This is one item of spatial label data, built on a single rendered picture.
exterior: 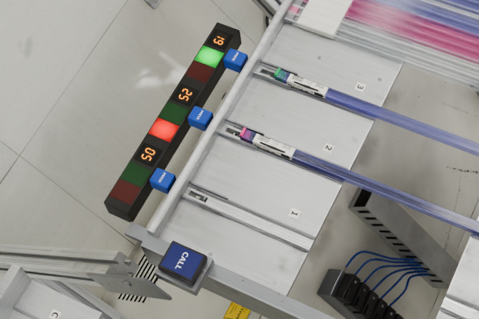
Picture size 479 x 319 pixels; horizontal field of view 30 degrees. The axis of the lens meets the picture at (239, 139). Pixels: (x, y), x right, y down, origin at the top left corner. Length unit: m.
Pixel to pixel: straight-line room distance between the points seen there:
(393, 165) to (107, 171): 0.67
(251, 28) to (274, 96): 0.97
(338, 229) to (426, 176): 0.24
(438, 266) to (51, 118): 0.85
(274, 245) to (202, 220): 0.10
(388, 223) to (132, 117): 0.72
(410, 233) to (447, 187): 0.18
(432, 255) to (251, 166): 0.52
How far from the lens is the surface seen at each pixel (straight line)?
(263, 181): 1.22
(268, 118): 1.27
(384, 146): 1.63
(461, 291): 1.17
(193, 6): 2.16
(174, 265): 1.14
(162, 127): 1.29
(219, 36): 1.37
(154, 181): 1.23
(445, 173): 1.74
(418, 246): 1.62
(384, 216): 1.56
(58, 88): 1.95
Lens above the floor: 1.75
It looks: 53 degrees down
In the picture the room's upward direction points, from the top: 83 degrees clockwise
